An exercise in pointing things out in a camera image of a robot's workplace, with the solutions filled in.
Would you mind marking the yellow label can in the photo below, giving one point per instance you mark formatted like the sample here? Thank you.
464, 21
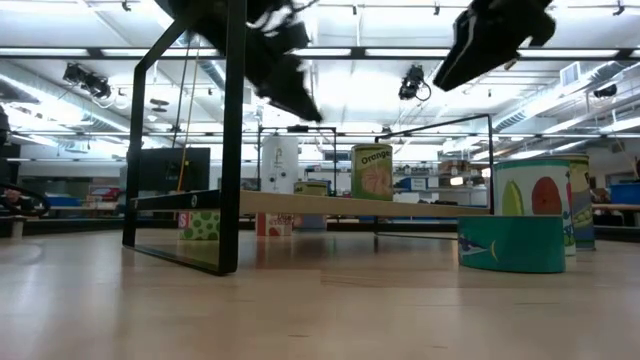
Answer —
311, 188

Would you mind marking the peas label can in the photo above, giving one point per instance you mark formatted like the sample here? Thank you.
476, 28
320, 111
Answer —
582, 200

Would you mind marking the teal fish label can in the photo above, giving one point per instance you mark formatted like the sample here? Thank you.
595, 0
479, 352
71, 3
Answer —
520, 245

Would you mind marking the black ceiling mounted device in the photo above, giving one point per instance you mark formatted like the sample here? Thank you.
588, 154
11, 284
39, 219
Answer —
87, 80

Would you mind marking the red white label can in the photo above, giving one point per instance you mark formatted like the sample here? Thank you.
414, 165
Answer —
273, 225

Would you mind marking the oranges label can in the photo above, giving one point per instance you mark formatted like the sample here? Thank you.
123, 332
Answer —
372, 172

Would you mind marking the green polka dot can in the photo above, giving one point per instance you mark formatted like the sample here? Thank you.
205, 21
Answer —
202, 226

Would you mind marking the white cylindrical tank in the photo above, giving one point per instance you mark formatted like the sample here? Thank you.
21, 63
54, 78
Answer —
279, 165

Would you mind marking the black overhead camera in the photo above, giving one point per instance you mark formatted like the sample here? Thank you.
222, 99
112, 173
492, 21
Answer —
412, 82

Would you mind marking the white fruit label can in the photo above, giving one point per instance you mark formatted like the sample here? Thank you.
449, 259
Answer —
530, 192

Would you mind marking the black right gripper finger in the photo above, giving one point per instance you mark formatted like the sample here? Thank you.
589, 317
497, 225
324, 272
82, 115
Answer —
480, 55
457, 42

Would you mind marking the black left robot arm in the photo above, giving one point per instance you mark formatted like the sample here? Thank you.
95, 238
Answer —
195, 15

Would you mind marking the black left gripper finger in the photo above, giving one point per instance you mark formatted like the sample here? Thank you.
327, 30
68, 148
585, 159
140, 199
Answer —
300, 85
270, 80

